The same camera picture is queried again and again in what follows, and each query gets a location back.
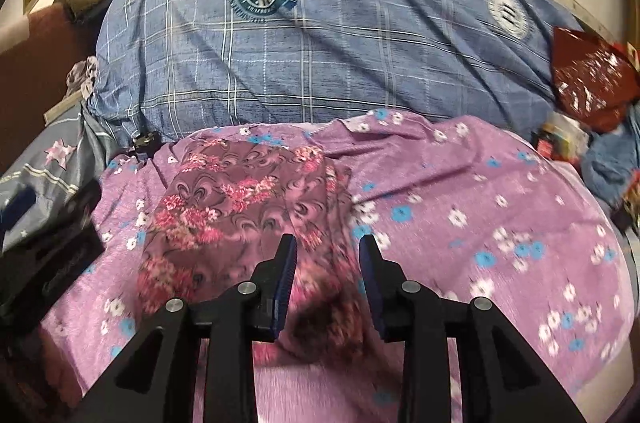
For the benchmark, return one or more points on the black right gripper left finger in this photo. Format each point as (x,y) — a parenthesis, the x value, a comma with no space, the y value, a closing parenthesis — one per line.
(153,377)

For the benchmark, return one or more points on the blue plaid quilt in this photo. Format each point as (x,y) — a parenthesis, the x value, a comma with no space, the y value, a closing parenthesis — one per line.
(177,66)

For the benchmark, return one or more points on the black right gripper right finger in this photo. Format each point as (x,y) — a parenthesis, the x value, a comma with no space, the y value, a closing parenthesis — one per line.
(502,379)

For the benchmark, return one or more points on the brown wooden headboard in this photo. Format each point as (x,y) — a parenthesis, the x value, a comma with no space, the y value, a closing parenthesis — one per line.
(37,52)

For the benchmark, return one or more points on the grey star patterned pillow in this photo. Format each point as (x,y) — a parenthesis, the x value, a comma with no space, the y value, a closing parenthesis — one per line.
(68,153)

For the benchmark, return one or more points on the maroon floral small garment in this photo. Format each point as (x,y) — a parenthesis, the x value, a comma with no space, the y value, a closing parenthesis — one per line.
(226,210)

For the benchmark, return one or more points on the blue crumpled cloth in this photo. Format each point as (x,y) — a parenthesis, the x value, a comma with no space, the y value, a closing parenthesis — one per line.
(609,165)

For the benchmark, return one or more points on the dark red plastic bag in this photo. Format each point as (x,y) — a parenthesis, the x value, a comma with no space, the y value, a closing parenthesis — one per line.
(594,83)

